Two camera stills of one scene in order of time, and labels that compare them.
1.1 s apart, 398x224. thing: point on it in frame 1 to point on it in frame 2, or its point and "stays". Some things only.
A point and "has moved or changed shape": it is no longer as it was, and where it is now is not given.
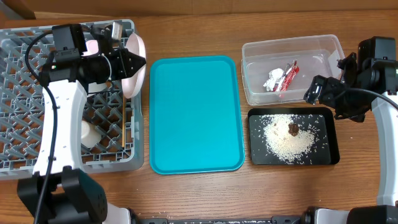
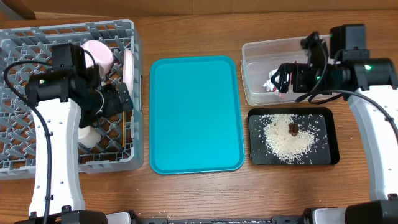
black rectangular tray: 293,135 stays
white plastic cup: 90,135 stays
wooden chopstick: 123,123 stays
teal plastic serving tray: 196,116 stays
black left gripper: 122,65 to 125,97
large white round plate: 132,85 has moved or changed shape
